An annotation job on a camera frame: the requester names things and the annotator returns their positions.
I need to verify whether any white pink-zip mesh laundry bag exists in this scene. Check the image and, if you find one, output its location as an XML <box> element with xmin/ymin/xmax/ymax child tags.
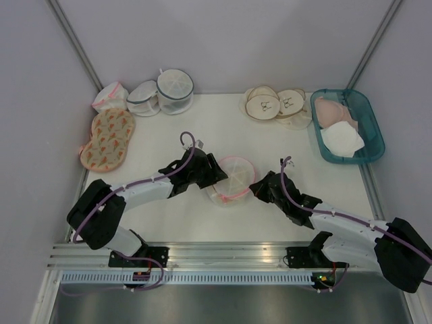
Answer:
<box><xmin>206</xmin><ymin>156</ymin><xmax>256</xmax><ymax>207</ymax></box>

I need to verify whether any beige round laundry bag front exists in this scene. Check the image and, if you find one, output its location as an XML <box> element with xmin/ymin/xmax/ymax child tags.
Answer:
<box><xmin>239</xmin><ymin>85</ymin><xmax>280</xmax><ymax>121</ymax></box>

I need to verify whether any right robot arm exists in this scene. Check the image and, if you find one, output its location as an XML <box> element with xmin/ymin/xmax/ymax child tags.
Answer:
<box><xmin>249</xmin><ymin>171</ymin><xmax>431</xmax><ymax>294</ymax></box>

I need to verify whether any aluminium frame post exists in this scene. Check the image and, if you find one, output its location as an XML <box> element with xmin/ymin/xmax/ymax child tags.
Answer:
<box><xmin>45</xmin><ymin>0</ymin><xmax>103</xmax><ymax>91</ymax></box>
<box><xmin>346</xmin><ymin>0</ymin><xmax>405</xmax><ymax>89</ymax></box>

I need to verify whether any beige round laundry bag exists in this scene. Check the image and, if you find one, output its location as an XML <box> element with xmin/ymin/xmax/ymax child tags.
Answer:
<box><xmin>275</xmin><ymin>88</ymin><xmax>312</xmax><ymax>130</ymax></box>
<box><xmin>239</xmin><ymin>85</ymin><xmax>280</xmax><ymax>121</ymax></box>

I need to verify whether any white blue-trim tall laundry bag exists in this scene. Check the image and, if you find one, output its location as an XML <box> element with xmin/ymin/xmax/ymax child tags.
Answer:
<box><xmin>156</xmin><ymin>69</ymin><xmax>194</xmax><ymax>115</ymax></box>

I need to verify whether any beige round laundry bag rear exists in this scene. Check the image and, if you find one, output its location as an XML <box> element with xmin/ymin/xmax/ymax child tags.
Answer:
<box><xmin>275</xmin><ymin>88</ymin><xmax>312</xmax><ymax>130</ymax></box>

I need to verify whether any aluminium mounting rail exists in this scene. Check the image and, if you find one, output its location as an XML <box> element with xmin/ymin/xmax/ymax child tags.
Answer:
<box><xmin>46</xmin><ymin>241</ymin><xmax>375</xmax><ymax>269</ymax></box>

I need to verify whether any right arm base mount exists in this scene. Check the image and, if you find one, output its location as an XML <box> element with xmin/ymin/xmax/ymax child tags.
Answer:
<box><xmin>284</xmin><ymin>246</ymin><xmax>346</xmax><ymax>269</ymax></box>

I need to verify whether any teal plastic basket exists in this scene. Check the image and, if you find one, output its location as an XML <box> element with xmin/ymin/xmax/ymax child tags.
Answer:
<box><xmin>310</xmin><ymin>89</ymin><xmax>385</xmax><ymax>165</ymax></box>

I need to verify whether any right aluminium frame post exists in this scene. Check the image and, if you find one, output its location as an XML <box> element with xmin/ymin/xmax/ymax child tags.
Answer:
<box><xmin>346</xmin><ymin>0</ymin><xmax>405</xmax><ymax>89</ymax></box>

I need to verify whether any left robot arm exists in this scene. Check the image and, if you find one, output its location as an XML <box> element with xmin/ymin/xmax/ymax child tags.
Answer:
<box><xmin>66</xmin><ymin>148</ymin><xmax>228</xmax><ymax>267</ymax></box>

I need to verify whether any floral beige bra pouch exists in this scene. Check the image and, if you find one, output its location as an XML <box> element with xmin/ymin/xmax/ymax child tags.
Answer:
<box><xmin>80</xmin><ymin>108</ymin><xmax>136</xmax><ymax>173</ymax></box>

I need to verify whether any pink bra in basket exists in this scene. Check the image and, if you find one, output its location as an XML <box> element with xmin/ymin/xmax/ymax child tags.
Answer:
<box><xmin>314</xmin><ymin>97</ymin><xmax>358</xmax><ymax>130</ymax></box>

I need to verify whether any white slotted cable duct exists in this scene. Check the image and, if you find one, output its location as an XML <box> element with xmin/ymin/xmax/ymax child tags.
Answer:
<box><xmin>61</xmin><ymin>270</ymin><xmax>313</xmax><ymax>286</ymax></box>

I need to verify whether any white bra in basket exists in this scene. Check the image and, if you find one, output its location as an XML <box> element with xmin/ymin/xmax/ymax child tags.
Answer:
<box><xmin>321</xmin><ymin>121</ymin><xmax>365</xmax><ymax>158</ymax></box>

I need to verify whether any left aluminium frame post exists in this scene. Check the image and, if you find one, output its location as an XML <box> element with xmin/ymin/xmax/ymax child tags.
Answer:
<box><xmin>45</xmin><ymin>0</ymin><xmax>103</xmax><ymax>91</ymax></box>

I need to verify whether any white blue-trim flat laundry bag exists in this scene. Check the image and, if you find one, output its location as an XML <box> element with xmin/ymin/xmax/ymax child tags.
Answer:
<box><xmin>126</xmin><ymin>80</ymin><xmax>161</xmax><ymax>117</ymax></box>

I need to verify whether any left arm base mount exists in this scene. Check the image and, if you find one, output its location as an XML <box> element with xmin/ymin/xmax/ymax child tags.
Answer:
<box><xmin>108</xmin><ymin>246</ymin><xmax>169</xmax><ymax>268</ymax></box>

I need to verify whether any white pink-trim corner laundry bag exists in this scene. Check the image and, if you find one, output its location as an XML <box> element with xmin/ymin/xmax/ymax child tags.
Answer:
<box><xmin>91</xmin><ymin>82</ymin><xmax>129</xmax><ymax>113</ymax></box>

